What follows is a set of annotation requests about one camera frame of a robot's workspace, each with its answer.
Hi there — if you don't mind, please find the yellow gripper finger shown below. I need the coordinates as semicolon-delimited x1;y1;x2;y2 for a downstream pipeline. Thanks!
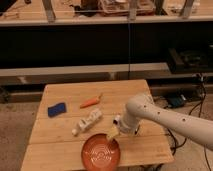
106;126;119;141

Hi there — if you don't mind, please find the orange ceramic bowl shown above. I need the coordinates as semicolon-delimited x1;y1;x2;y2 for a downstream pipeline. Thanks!
81;133;121;171

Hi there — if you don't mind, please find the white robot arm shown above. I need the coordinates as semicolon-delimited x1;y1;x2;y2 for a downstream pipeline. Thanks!
107;93;213;151

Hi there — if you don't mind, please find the white plastic bottle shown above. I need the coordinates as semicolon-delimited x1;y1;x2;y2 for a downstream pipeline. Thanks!
72;108;103;136

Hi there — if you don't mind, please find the orange toy carrot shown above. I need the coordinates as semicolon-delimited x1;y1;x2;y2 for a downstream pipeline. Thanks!
80;93;103;109

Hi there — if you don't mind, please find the blue sponge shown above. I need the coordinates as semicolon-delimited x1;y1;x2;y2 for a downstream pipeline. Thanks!
47;103;66;117

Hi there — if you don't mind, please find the black power adapter box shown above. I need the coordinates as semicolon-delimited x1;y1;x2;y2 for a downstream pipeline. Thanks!
165;93;186;108

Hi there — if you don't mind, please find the dark case on shelf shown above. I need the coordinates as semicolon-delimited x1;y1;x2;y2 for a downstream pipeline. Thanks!
167;48;213;74

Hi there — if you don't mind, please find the cluttered tray on bench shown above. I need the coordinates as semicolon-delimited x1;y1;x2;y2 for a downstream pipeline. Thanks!
98;0;155;15

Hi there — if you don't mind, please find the black floor cable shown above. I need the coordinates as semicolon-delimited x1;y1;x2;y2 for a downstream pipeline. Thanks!
160;74;213;171

